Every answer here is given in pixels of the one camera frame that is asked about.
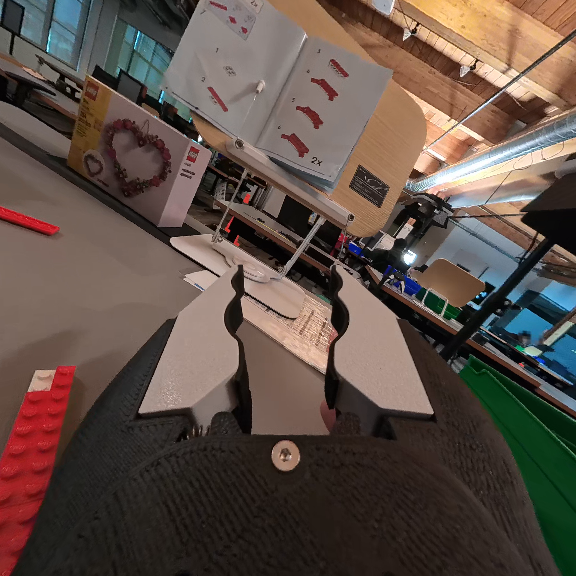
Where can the blue storage bin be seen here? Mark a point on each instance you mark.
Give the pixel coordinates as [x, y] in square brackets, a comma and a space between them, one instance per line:
[410, 282]
[360, 250]

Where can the green storage bin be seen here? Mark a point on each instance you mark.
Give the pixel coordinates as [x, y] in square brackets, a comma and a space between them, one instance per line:
[438, 303]

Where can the lego instruction booklet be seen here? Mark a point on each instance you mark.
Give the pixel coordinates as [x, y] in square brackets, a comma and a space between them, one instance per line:
[270, 67]

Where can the silver ventilation duct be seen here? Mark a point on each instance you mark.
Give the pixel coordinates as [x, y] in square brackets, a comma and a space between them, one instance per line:
[495, 153]

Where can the red angled lego assembly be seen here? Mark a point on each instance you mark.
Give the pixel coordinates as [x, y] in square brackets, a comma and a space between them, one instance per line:
[27, 450]

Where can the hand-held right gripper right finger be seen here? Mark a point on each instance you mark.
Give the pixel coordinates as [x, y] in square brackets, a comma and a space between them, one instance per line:
[378, 360]

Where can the thin metal ceiling rod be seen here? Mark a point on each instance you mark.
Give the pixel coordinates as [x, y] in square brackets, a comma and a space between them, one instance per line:
[495, 87]

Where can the wooden book stand white frame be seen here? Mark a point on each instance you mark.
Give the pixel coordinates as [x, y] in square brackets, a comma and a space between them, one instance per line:
[387, 148]

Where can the green plastic bin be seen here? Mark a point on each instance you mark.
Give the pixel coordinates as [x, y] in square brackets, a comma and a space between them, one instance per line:
[540, 450]

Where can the long red lego plate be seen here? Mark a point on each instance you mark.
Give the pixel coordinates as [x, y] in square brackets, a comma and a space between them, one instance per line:
[27, 220]

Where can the lego box with heart picture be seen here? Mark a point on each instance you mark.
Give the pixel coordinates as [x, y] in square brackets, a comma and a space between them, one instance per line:
[135, 180]

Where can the black overhead machine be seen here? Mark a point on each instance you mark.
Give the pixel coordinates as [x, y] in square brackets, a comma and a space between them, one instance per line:
[427, 209]

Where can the printed white paper sheet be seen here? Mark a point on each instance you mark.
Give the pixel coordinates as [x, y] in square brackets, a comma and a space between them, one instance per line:
[288, 333]

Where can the black stand pole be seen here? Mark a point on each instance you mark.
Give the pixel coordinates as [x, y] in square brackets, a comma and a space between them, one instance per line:
[490, 306]

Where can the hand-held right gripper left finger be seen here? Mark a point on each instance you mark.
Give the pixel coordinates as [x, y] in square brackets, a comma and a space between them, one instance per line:
[198, 360]

